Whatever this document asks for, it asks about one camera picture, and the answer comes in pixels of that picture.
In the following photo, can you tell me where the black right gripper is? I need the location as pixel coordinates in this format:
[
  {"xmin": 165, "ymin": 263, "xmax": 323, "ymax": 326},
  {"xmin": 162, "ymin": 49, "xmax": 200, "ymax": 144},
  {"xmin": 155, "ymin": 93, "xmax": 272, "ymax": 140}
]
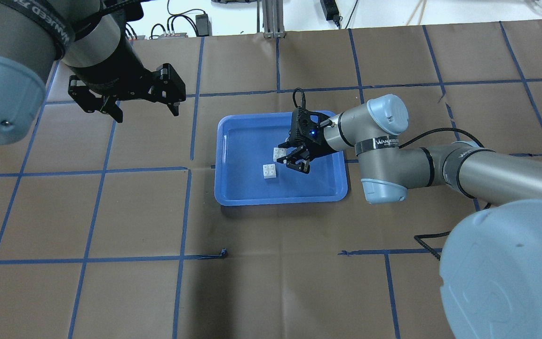
[{"xmin": 278, "ymin": 113, "xmax": 335, "ymax": 174}]

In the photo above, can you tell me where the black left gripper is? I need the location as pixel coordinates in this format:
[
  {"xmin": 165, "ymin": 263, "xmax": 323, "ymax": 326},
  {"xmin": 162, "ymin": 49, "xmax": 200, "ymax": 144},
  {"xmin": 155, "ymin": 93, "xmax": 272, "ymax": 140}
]
[{"xmin": 67, "ymin": 45, "xmax": 186, "ymax": 124}]

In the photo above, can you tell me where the white building block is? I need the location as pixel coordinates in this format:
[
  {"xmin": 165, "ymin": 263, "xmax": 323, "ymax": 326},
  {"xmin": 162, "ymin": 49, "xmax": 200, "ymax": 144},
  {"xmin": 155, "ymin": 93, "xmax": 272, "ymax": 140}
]
[
  {"xmin": 262, "ymin": 163, "xmax": 277, "ymax": 180},
  {"xmin": 272, "ymin": 147, "xmax": 287, "ymax": 162}
]

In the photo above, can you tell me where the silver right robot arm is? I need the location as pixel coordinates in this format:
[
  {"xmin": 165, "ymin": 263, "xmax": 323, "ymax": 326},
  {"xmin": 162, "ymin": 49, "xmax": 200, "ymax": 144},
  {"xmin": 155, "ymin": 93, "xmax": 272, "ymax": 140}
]
[{"xmin": 278, "ymin": 94, "xmax": 542, "ymax": 339}]

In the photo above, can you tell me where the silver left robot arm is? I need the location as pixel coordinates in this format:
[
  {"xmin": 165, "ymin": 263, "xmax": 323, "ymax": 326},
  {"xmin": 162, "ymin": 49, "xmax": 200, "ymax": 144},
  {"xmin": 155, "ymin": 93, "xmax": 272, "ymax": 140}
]
[{"xmin": 0, "ymin": 0, "xmax": 186, "ymax": 145}]

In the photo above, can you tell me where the blue plastic tray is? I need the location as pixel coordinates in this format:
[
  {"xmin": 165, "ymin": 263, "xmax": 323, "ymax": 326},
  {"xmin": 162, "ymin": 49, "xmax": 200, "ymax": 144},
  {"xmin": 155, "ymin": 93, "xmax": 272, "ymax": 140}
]
[{"xmin": 214, "ymin": 111, "xmax": 349, "ymax": 207}]

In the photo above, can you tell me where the black power adapter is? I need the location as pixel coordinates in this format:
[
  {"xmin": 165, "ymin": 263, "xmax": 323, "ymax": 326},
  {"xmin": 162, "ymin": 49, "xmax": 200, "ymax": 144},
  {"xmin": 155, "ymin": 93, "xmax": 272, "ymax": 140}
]
[{"xmin": 195, "ymin": 14, "xmax": 212, "ymax": 37}]

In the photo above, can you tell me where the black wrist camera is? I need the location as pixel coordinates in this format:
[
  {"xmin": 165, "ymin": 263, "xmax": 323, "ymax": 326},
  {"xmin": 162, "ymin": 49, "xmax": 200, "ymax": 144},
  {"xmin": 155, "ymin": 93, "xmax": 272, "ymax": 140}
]
[{"xmin": 290, "ymin": 107, "xmax": 324, "ymax": 141}]

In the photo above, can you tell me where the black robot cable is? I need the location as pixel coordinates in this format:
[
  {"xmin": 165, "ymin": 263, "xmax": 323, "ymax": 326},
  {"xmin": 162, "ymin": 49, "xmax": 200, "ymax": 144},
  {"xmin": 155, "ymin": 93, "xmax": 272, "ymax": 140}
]
[{"xmin": 398, "ymin": 127, "xmax": 490, "ymax": 261}]

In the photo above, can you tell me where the aluminium frame post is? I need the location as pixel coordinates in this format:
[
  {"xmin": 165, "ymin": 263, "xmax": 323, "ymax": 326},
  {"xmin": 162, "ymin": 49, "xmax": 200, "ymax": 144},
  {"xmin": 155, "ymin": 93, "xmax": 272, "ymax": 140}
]
[{"xmin": 258, "ymin": 0, "xmax": 286, "ymax": 39}]

